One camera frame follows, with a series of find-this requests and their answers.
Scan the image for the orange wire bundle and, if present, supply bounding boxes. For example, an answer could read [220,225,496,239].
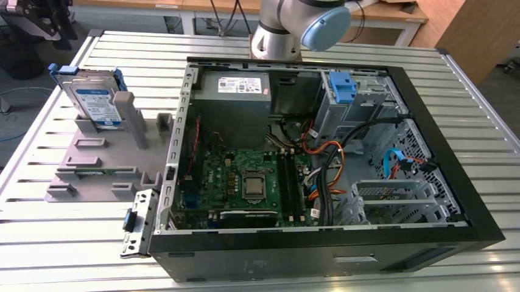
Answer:
[302,140,347,202]

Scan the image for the black caster wheels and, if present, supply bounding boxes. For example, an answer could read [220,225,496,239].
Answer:
[502,56,520,74]

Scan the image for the grey power supply unit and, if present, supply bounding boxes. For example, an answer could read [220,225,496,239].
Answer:
[190,70,273,150]

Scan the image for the grey metal optical drive cage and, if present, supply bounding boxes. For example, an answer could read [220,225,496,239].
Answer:
[315,69,409,145]

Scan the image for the CPU socket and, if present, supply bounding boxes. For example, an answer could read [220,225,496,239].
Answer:
[239,170,268,205]

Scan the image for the wooden top desk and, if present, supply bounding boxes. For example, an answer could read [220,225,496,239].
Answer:
[347,0,430,47]

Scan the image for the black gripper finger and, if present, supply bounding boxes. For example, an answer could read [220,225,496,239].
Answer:
[20,12,63,40]
[52,0,79,51]

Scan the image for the hard disk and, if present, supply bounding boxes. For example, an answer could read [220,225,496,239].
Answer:
[47,63,129,130]

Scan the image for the black open PC case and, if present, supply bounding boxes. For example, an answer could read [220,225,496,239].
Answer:
[148,55,506,282]

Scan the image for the pale blue floor cable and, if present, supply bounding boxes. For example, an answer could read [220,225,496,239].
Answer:
[0,86,55,144]

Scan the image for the silver CPU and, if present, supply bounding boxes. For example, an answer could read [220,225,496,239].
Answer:
[243,178,264,195]

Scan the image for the black waste bin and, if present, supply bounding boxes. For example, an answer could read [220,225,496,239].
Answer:
[0,9,48,80]

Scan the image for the black graphics card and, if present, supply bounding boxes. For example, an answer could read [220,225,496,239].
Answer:
[219,209,281,228]

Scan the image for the wooden cabinet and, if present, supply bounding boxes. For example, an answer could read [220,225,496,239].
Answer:
[409,0,520,88]

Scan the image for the green motherboard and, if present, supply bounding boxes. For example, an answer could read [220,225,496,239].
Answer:
[172,148,322,229]

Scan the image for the orange power wire black plug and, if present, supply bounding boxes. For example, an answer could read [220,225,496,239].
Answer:
[399,156,438,176]

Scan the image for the grey metal disk bay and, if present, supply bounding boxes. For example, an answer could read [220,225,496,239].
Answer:
[351,179,462,226]

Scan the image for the white frame desk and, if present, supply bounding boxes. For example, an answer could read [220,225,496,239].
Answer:
[75,0,263,36]

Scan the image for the blue plastic drive latch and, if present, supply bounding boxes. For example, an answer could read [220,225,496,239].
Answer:
[329,70,358,105]

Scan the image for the blue data wire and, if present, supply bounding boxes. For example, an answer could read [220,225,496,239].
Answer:
[382,147,408,182]

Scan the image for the thin red wire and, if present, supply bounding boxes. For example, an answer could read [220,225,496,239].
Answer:
[184,116,203,181]

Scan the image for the black RAM slot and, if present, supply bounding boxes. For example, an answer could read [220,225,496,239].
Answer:
[289,148,306,221]
[277,148,294,221]

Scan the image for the black cable bundle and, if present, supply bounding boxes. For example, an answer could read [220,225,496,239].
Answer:
[317,117,412,226]

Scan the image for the hinged metal bracket blue tab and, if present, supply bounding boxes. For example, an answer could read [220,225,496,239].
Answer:
[119,187,160,259]

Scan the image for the grey plastic parts rack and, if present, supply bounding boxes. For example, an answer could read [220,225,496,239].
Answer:
[44,91,176,204]

